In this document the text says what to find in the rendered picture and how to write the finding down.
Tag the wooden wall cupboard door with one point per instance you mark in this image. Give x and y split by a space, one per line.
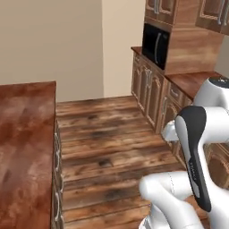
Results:
159 9
213 13

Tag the wooden base cupboard door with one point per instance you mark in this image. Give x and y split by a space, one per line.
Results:
170 114
145 88
155 98
136 77

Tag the wooden drawer front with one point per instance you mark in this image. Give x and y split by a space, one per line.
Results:
176 94

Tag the black microwave oven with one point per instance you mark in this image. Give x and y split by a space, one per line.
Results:
155 44

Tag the wooden microwave housing panel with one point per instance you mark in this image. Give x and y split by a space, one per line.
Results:
193 50

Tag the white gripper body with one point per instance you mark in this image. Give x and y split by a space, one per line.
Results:
170 131

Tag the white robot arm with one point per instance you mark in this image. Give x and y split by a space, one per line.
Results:
179 190

